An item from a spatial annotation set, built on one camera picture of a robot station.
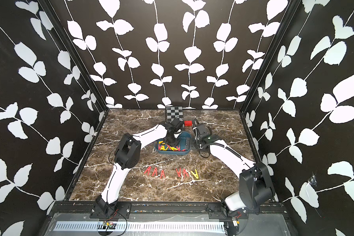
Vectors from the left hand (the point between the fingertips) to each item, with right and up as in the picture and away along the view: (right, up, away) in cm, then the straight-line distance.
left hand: (175, 142), depth 99 cm
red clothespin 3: (-7, -17, -13) cm, 23 cm away
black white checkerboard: (-2, +21, +16) cm, 27 cm away
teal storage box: (+6, -1, +5) cm, 8 cm away
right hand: (+10, +1, -12) cm, 15 cm away
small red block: (+9, +13, +11) cm, 19 cm away
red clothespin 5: (+6, -17, -12) cm, 21 cm away
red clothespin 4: (+3, -17, -13) cm, 22 cm away
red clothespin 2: (-12, -16, -12) cm, 23 cm away
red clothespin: (-16, -16, -11) cm, 25 cm away
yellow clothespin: (+13, -17, -13) cm, 25 cm away
